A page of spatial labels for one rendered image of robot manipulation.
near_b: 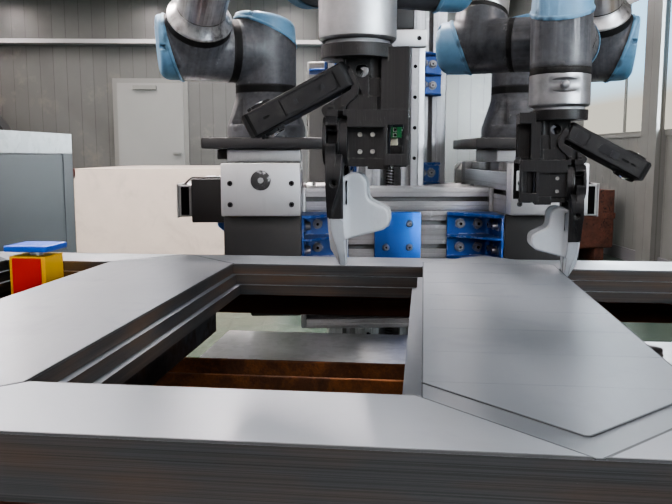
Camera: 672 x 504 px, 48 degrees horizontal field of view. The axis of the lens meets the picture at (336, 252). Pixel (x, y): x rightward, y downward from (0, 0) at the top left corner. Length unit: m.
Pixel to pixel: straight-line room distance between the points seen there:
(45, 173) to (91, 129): 10.83
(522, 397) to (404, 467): 0.12
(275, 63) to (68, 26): 11.22
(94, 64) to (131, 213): 5.57
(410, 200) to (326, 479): 1.07
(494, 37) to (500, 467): 0.78
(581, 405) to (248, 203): 0.89
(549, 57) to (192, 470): 0.71
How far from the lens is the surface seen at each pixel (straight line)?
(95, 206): 7.24
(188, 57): 1.40
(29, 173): 1.51
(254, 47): 1.43
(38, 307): 0.81
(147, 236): 7.14
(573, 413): 0.48
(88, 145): 12.40
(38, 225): 1.54
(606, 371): 0.57
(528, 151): 1.01
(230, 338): 1.38
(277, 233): 1.33
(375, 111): 0.71
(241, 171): 1.29
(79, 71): 12.48
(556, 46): 0.98
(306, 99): 0.73
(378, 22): 0.73
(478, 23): 1.12
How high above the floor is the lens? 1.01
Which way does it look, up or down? 7 degrees down
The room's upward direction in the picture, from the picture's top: straight up
